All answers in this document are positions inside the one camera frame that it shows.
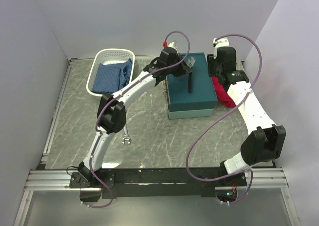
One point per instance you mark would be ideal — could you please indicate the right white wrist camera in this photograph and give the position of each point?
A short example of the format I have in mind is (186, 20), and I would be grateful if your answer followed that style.
(219, 43)

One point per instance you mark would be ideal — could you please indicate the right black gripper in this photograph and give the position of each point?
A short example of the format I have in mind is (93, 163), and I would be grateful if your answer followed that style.
(211, 62)

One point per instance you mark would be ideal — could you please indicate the blue checkered cloth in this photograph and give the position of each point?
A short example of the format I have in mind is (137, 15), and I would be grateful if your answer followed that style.
(112, 78)

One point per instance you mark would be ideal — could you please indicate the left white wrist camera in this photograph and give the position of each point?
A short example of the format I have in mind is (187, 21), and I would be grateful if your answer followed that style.
(173, 45)

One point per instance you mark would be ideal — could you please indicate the white plastic basket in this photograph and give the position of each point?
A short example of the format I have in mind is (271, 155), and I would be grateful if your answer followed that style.
(108, 57)

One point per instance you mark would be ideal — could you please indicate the magenta cloth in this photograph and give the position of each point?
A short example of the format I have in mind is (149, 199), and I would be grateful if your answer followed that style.
(221, 94)

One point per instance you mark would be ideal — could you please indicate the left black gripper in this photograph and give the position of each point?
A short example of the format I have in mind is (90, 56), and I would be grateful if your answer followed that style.
(184, 70)

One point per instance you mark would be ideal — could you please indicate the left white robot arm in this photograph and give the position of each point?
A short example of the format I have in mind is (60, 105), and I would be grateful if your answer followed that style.
(111, 116)

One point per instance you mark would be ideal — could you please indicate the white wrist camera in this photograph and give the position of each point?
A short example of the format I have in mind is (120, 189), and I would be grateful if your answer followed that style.
(173, 45)
(219, 43)

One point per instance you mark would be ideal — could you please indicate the silver open-end wrench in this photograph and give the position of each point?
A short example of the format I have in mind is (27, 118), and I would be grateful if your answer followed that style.
(126, 139)

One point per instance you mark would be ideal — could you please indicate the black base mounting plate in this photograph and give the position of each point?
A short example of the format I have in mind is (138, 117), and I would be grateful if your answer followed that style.
(148, 182)

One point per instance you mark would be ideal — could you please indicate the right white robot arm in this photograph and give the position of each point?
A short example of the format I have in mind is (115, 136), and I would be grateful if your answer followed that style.
(265, 139)

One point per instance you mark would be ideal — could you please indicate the black adjustable wrench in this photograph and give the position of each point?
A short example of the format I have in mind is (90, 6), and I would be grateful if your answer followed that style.
(190, 63)

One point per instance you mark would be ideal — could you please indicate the teal storage box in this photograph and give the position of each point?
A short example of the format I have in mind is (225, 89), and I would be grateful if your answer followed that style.
(202, 99)

